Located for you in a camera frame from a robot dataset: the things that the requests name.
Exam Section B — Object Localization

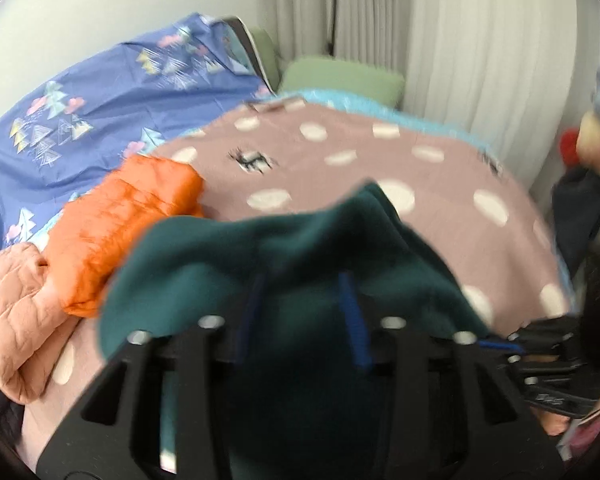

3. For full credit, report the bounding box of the orange down jacket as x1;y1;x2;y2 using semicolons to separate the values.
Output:
45;154;206;318

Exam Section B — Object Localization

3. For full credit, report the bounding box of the white curtain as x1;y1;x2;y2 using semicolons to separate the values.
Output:
257;0;600;193

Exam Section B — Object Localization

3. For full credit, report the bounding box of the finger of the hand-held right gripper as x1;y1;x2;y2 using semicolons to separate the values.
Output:
477;316;583;356
507;355;588;386

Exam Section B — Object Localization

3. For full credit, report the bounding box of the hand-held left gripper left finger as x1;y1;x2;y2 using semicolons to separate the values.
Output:
35;272;268;480

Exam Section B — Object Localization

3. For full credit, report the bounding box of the blue triangle print duvet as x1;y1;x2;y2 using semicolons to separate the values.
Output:
0;12;276;263

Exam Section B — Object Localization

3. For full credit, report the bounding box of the pink polka dot blanket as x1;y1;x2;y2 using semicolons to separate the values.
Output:
17;87;576;466

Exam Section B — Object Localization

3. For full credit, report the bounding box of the person's right hand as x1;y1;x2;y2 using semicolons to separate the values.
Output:
539;407;581;437

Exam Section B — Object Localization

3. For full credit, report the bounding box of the green pillow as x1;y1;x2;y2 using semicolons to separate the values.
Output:
277;57;406;108
250;27;282;92

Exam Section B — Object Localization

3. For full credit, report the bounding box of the dark cloth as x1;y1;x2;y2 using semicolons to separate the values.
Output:
550;165;600;281

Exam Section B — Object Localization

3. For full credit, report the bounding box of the peach quilted jacket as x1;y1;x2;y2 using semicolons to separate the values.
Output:
0;242;81;406

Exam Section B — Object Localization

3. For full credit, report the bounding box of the dark green knit sweater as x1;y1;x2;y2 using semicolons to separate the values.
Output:
97;180;491;480

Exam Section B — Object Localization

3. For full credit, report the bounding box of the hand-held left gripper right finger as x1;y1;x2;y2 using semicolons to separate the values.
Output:
337;270;566;480

